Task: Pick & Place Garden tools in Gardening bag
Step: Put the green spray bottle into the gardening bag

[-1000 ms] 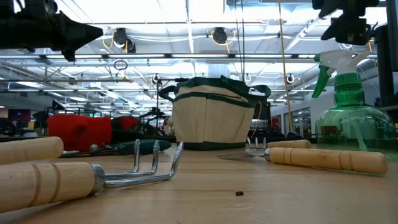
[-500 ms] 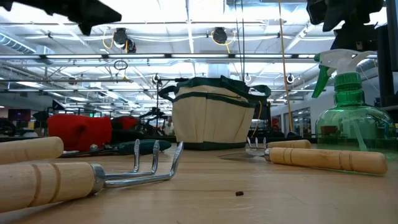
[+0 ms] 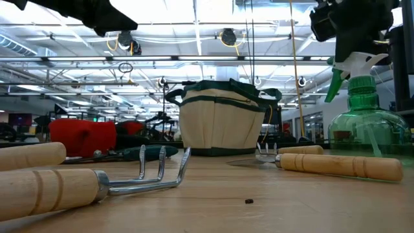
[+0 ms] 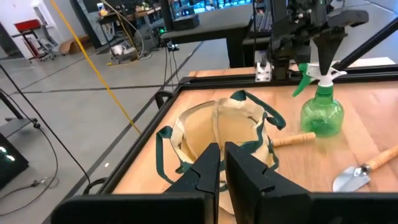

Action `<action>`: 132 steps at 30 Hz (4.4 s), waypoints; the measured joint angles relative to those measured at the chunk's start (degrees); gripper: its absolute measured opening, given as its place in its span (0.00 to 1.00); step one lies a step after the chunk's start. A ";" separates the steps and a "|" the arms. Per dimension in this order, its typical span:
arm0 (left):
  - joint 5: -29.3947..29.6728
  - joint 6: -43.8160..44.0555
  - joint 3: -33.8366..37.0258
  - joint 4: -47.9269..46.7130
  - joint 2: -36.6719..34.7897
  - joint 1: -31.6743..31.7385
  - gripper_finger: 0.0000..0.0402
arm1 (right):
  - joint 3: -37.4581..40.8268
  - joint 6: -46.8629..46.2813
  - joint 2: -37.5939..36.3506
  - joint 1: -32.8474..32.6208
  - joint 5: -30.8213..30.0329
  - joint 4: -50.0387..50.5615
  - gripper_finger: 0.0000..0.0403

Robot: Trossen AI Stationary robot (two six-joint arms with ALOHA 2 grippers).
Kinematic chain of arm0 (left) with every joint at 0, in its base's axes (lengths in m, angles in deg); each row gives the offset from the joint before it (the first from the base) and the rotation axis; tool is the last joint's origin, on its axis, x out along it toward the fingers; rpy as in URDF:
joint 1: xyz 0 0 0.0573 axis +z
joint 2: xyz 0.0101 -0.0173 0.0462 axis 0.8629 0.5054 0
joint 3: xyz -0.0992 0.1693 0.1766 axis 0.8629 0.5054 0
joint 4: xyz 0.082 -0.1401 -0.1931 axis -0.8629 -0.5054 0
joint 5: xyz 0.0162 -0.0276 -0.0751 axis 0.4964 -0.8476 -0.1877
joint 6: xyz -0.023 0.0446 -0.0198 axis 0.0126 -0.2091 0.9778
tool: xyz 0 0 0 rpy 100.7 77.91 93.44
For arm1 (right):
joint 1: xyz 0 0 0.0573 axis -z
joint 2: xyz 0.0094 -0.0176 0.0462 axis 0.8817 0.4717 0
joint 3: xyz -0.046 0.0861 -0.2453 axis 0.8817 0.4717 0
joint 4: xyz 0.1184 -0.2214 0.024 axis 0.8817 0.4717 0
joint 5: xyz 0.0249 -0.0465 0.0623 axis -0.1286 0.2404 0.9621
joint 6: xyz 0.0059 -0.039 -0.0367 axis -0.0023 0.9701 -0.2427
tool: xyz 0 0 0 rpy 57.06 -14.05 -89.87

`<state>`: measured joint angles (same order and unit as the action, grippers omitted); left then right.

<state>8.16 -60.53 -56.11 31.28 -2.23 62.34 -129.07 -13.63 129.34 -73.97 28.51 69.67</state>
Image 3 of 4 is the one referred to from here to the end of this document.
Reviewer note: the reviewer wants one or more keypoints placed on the green plastic spray bottle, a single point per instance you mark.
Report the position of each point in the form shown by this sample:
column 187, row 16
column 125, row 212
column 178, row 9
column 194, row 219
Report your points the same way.
column 365, row 126

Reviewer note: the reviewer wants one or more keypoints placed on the beige canvas green-trimmed gardening bag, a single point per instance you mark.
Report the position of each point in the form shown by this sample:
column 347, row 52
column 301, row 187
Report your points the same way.
column 220, row 126

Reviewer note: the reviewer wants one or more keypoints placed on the black monitor on stand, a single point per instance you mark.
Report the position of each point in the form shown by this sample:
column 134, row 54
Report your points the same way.
column 408, row 64

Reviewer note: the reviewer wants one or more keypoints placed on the black round ceiling fixture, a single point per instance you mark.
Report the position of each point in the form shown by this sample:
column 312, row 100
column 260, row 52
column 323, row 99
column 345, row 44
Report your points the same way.
column 301, row 81

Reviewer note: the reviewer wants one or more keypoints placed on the grey desk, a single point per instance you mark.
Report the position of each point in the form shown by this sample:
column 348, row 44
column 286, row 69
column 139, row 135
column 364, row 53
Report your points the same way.
column 407, row 112

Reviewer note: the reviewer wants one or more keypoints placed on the dark red screen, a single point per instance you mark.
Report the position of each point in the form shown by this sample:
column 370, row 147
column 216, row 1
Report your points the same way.
column 21, row 119

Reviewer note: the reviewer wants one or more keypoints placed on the black screen on stand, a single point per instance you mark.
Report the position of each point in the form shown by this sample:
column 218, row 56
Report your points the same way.
column 276, row 129

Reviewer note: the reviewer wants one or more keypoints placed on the small black speck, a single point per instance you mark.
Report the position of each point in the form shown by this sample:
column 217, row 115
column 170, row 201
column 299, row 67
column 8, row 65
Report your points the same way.
column 249, row 201

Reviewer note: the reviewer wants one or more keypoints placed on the silver ventilation duct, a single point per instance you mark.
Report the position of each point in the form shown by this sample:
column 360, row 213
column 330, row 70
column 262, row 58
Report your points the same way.
column 16, row 46

